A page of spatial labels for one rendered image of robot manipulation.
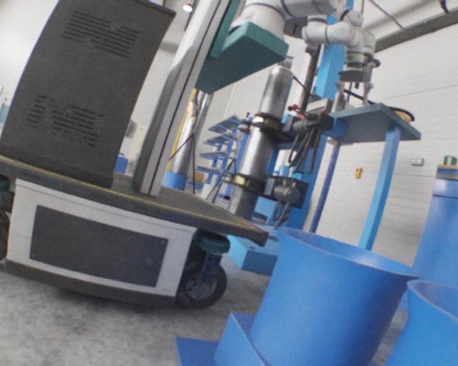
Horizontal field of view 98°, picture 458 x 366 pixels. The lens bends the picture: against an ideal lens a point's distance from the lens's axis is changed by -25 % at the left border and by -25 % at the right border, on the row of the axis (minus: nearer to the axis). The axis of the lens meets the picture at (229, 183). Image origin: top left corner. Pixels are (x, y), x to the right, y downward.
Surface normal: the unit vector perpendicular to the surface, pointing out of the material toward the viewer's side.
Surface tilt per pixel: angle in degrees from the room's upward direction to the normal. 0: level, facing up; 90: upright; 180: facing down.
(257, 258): 90
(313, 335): 90
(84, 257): 90
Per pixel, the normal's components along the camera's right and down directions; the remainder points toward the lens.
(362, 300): -0.14, -0.05
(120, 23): 0.42, 0.12
